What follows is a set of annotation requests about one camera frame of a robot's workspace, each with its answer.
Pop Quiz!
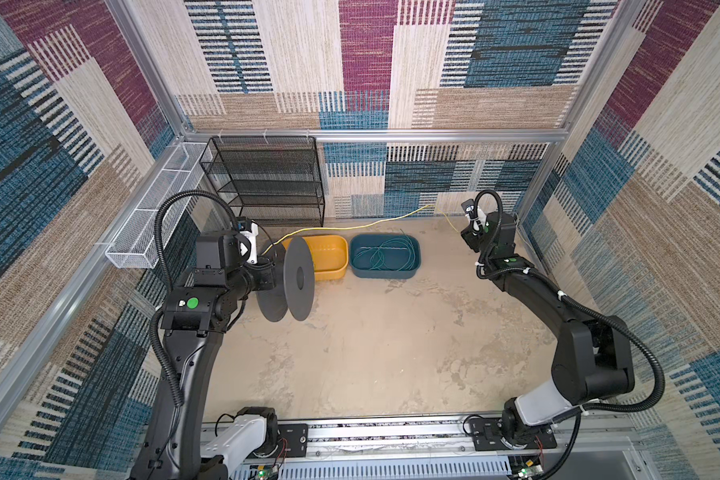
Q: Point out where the white wire mesh basket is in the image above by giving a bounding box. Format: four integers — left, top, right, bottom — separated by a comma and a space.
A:
105, 142, 205, 269

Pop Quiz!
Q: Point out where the teal plastic bin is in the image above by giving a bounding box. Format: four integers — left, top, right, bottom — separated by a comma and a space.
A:
349, 233, 422, 280

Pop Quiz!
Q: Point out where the yellow plastic bin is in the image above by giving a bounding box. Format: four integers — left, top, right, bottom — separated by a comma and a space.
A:
304, 235, 349, 281

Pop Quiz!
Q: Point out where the yellow cable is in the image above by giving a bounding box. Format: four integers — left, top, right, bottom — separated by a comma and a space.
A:
260, 203, 464, 256

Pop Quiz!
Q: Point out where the black wire mesh shelf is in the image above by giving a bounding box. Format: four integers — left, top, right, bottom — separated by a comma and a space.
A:
199, 136, 326, 227

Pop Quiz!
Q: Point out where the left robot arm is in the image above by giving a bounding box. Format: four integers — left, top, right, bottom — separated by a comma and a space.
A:
129, 190, 283, 479

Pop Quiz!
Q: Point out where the dark grey perforated spool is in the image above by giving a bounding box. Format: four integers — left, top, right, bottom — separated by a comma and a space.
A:
256, 237, 315, 322

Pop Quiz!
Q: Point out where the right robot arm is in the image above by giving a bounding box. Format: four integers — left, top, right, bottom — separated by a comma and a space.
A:
461, 189, 666, 448

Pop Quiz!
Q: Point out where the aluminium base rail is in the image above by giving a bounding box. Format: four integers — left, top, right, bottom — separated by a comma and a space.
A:
231, 412, 659, 479

